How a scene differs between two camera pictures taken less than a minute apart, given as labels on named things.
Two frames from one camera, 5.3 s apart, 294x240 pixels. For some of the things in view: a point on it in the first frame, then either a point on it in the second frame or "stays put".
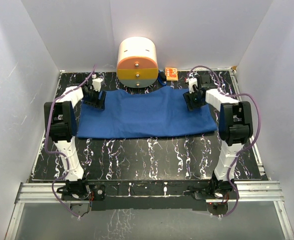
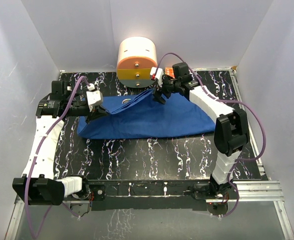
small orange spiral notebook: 171,73 stays put
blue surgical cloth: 160,113 stays put
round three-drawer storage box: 137,62 stays put
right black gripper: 191,104 -> 157,94
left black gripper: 101,99 -> 98,111
